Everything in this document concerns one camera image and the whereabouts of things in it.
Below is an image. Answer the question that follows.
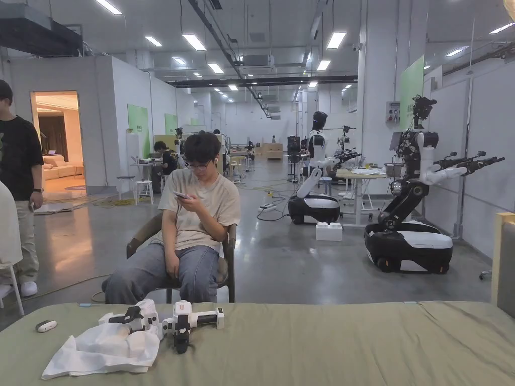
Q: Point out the white black wheeled robot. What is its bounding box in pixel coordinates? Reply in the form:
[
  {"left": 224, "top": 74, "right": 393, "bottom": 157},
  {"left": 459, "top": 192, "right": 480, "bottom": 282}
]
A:
[
  {"left": 364, "top": 94, "right": 506, "bottom": 275},
  {"left": 287, "top": 111, "right": 363, "bottom": 226}
]

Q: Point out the dark wooden chair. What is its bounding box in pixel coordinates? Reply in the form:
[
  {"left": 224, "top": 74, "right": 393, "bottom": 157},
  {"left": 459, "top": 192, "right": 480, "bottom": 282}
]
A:
[{"left": 126, "top": 212, "right": 237, "bottom": 305}]

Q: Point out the white block box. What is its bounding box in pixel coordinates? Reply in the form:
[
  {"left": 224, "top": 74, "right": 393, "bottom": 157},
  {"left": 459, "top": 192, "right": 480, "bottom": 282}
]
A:
[{"left": 315, "top": 221, "right": 344, "bottom": 242}]

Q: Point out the white table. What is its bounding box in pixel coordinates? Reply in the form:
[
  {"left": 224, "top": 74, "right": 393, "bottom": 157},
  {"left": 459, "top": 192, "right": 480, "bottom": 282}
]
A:
[{"left": 335, "top": 162, "right": 398, "bottom": 229}]

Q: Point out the spare white hand-held gripper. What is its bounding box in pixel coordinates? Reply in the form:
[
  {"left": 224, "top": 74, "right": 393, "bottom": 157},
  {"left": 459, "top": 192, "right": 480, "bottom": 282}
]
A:
[
  {"left": 98, "top": 298, "right": 163, "bottom": 341},
  {"left": 160, "top": 300, "right": 226, "bottom": 355}
]

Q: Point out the bed with pale green sheet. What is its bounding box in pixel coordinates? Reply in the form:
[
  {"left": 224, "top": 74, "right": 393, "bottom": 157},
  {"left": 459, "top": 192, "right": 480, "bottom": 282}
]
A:
[{"left": 0, "top": 300, "right": 515, "bottom": 386}]

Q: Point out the beige sofa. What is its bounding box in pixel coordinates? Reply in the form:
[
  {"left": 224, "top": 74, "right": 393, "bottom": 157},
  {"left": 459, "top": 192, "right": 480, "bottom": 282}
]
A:
[{"left": 42, "top": 154, "right": 85, "bottom": 181}]

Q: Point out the white crumpled cloth bag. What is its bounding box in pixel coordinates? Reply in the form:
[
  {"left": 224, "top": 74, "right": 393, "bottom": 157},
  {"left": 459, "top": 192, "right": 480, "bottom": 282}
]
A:
[{"left": 41, "top": 321, "right": 161, "bottom": 381}]

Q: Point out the white chair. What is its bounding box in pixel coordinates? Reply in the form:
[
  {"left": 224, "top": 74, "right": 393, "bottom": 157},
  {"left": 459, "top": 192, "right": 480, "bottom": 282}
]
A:
[{"left": 0, "top": 180, "right": 26, "bottom": 319}]

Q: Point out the yellow floor cable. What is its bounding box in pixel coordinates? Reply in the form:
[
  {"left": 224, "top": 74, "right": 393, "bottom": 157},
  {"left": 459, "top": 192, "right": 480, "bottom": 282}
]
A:
[{"left": 93, "top": 196, "right": 138, "bottom": 210}]

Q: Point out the grey wall control box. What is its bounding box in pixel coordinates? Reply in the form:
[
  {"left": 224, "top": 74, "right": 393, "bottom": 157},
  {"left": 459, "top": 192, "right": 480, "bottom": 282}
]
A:
[{"left": 385, "top": 100, "right": 402, "bottom": 126}]

